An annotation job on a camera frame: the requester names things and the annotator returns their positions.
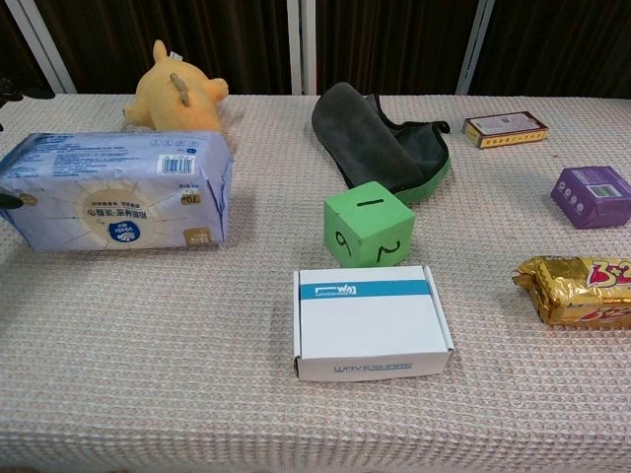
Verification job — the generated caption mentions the white slanted frame post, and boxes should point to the white slanted frame post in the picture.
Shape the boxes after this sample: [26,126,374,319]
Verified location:
[456,0,496,96]
[3,0,78,95]

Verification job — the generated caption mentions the dark brown curtain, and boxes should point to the dark brown curtain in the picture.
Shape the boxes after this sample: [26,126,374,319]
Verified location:
[0,0,631,99]

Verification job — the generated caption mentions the green numbered foam cube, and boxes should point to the green numbered foam cube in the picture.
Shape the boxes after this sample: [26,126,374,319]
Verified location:
[322,180,416,269]

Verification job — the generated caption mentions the yellow plush toy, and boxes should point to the yellow plush toy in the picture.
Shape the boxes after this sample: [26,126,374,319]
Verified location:
[122,38,231,133]

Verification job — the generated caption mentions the yellow and maroon small box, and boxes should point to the yellow and maroon small box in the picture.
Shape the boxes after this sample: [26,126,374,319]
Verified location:
[461,110,550,151]

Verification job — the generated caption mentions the grey and green cloth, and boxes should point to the grey and green cloth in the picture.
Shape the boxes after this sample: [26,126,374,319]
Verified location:
[311,81,453,206]

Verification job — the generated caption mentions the purple small box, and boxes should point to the purple small box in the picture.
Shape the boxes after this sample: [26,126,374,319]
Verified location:
[549,166,631,231]

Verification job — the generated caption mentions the beige waffle tablecloth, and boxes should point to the beige waffle tablecloth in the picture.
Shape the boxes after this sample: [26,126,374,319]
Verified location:
[0,92,631,473]

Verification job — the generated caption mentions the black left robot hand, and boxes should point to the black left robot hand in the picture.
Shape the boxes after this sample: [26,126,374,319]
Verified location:
[0,76,55,209]

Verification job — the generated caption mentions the white upright frame post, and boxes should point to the white upright frame post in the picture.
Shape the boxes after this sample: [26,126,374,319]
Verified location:
[303,0,317,96]
[287,0,303,96]

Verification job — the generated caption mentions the blue tissue pack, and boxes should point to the blue tissue pack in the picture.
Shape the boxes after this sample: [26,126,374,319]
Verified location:
[0,130,234,253]

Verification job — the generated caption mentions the gold foil snack package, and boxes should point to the gold foil snack package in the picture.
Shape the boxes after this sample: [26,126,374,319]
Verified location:
[511,254,631,330]

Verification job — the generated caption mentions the white Waveshare cardboard box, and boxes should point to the white Waveshare cardboard box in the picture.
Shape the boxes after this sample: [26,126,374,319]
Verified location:
[292,264,456,382]

